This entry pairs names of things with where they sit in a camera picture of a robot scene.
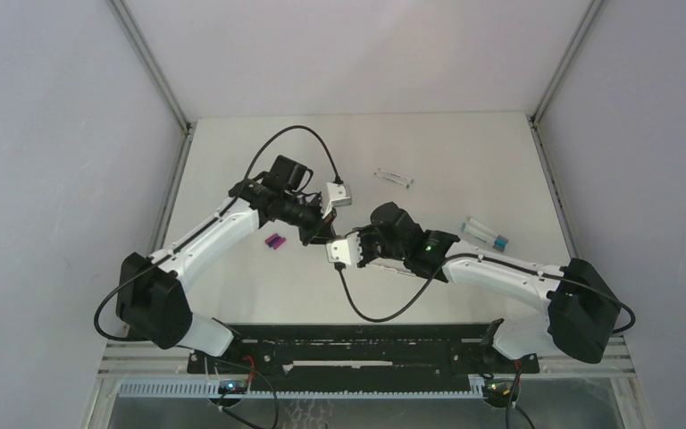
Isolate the white blue capped marker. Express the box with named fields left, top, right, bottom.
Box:
left=462, top=223, right=507, bottom=253

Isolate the white cable duct strip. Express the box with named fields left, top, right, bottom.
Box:
left=117, top=378, right=485, bottom=400

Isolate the aluminium frame rail left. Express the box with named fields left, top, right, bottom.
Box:
left=105, top=0, right=193, bottom=250

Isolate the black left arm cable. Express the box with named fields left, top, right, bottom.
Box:
left=94, top=124, right=344, bottom=343

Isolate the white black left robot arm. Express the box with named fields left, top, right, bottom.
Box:
left=113, top=156, right=351, bottom=373

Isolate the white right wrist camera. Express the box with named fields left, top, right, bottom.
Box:
left=325, top=232, right=363, bottom=266

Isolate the white yellow marker pen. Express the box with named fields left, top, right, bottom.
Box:
left=377, top=265, right=418, bottom=277

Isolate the white green marker pen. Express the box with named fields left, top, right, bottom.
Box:
left=373, top=172, right=411, bottom=189

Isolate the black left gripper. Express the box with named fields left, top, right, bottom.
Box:
left=279, top=192, right=336, bottom=246

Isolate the aluminium frame rail right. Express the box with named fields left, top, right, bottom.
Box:
left=527, top=0, right=609, bottom=257

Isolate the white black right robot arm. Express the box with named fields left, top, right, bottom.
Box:
left=352, top=202, right=625, bottom=372

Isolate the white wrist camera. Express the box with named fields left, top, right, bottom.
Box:
left=321, top=182, right=353, bottom=218
left=325, top=232, right=363, bottom=266

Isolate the aluminium frame rail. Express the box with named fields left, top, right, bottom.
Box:
left=105, top=0, right=193, bottom=250
left=527, top=0, right=609, bottom=257

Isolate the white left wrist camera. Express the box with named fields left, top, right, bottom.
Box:
left=321, top=182, right=353, bottom=218

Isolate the controller board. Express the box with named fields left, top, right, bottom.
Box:
left=218, top=381, right=249, bottom=396
left=483, top=382, right=518, bottom=397

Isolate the magenta pen cap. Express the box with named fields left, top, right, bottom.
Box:
left=265, top=233, right=279, bottom=247
left=273, top=237, right=286, bottom=249

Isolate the right controller board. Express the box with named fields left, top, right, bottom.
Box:
left=483, top=382, right=518, bottom=397

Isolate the left controller board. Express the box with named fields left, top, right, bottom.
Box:
left=218, top=381, right=249, bottom=396

